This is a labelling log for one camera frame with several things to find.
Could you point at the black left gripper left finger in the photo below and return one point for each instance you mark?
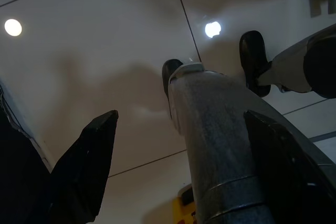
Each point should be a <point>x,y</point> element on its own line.
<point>84,161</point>

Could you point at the black robot right foot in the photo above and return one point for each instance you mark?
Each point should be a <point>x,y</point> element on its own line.
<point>252,51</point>

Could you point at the black robot foot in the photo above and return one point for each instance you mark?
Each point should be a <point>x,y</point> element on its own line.
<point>170,68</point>
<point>252,51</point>

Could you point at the grey robot leg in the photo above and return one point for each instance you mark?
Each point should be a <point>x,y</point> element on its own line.
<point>288,69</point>
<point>215,129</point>

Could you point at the black robot left foot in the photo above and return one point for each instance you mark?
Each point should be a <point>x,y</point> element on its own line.
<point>170,68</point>

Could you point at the grey robot right leg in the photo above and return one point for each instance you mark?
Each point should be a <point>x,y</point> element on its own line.
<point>288,69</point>

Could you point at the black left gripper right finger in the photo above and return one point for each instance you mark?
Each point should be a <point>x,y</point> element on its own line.
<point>283,169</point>

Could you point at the grey robot left leg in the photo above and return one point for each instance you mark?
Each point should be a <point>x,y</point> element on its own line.
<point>215,129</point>

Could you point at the yellow SpongeBob box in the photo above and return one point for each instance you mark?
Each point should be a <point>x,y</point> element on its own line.
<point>181,208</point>

